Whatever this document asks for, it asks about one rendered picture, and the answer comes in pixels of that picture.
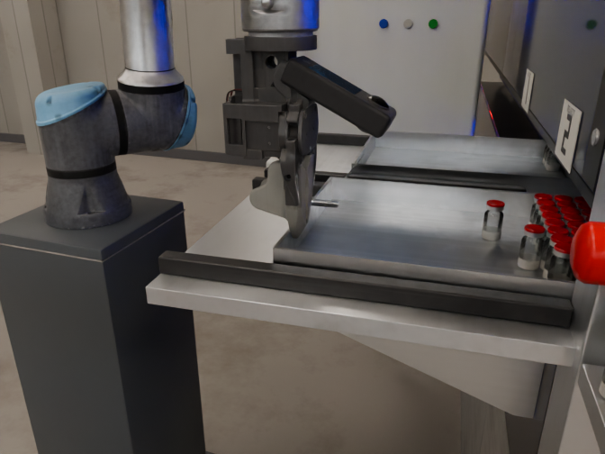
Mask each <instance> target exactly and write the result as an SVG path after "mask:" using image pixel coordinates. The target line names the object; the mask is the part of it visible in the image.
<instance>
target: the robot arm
mask: <svg viewBox="0 0 605 454"><path fill-rule="evenodd" d="M119 7H120V16H121V27H122V45H123V54H124V64H125V68H124V70H123V72H122V73H121V74H120V75H119V76H118V77H117V83H118V89H114V90H107V87H106V86H105V84H104V83H103V82H87V83H85V82H84V83H77V84H72V85H66V86H59V87H55V88H52V89H50V90H47V91H44V92H42V93H41V94H39V95H38V96H37V97H36V99H35V110H36V116H37V120H36V124H37V126H38V127H39V133H40V137H41V146H42V150H43V156H44V160H45V165H46V169H47V175H48V184H47V190H46V203H45V205H44V206H43V213H44V218H45V222H46V224H48V225H49V226H51V227H54V228H58V229H65V230H83V229H91V228H97V227H102V226H105V225H109V224H112V223H115V222H119V221H121V220H123V219H125V218H126V217H128V216H129V215H130V214H131V212H132V207H131V198H130V196H129V195H128V194H127V193H126V190H125V188H124V185H123V183H122V181H121V179H120V176H119V174H118V172H117V167H116V161H115V156H120V155H128V154H135V153H142V152H150V151H156V150H171V149H174V148H180V147H184V146H185V145H187V144H188V143H189V142H190V140H191V139H192V138H193V136H194V132H195V128H196V122H197V105H196V103H195V95H194V91H193V89H192V88H191V87H190V86H188V85H186V84H185V80H184V77H183V76H182V75H181V74H180V73H179V72H178V71H177V70H176V68H175V54H174V38H173V20H172V4H171V0H119ZM240 7H241V26H242V30H243V31H244V32H248V36H244V38H236V39H227V40H225V41H226V54H233V71H234V88H235V89H233V90H231V91H229V92H228V94H227V96H226V103H224V104H222V110H223V125H224V140H225V154H226V155H231V156H241V157H243V159H257V160H262V159H264V158H265V157H276V158H279V160H276V161H273V162H272V163H271V164H270V165H269V167H268V171H267V179H264V180H263V181H262V182H261V186H259V187H257V188H255V189H253V190H252V191H251V192H250V194H249V200H250V202H251V204H252V205H253V206H254V207H255V208H257V209H259V210H262V211H265V212H268V213H271V214H274V215H277V216H280V217H283V218H285V219H286V220H287V221H288V225H289V230H290V233H291V235H292V237H293V238H294V239H297V238H299V236H300V235H301V233H302V232H303V229H304V228H305V226H306V225H307V223H308V221H309V216H310V210H311V205H312V192H313V187H314V179H315V169H316V158H317V138H318V130H319V118H318V106H317V104H315V102H316V103H318V104H320V105H322V106H323V107H325V108H327V109H328V110H330V111H332V112H333V113H335V114H336V115H338V116H340V117H342V118H343V119H345V120H347V121H348V122H350V123H352V124H354V125H355V126H356V127H357V128H358V129H359V130H360V131H362V132H365V133H369V134H371V135H372V136H374V137H376V138H380V137H382V136H383V135H384V133H385V132H386V131H387V130H388V129H389V127H390V125H391V124H392V122H393V120H394V118H395V116H396V110H395V109H394V108H392V107H391V106H390V105H388V104H387V103H386V102H385V101H384V100H383V98H382V97H380V96H377V95H370V94H368V93H367V92H366V91H364V90H362V89H361V88H359V87H357V86H355V85H353V84H351V83H350V82H348V81H347V80H346V79H344V78H342V77H340V76H338V75H336V74H335V73H333V72H331V71H330V70H328V69H326V68H325V67H323V66H321V65H320V64H318V63H316V62H315V61H313V60H311V59H309V58H307V57H305V56H301V57H297V51H302V50H316V49H317V35H313V32H316V31H318V29H319V28H320V0H240ZM275 57H276V59H277V65H276V64H275ZM233 91H235V95H232V92H233ZM229 94H230V97H229ZM228 98H229V101H228Z"/></svg>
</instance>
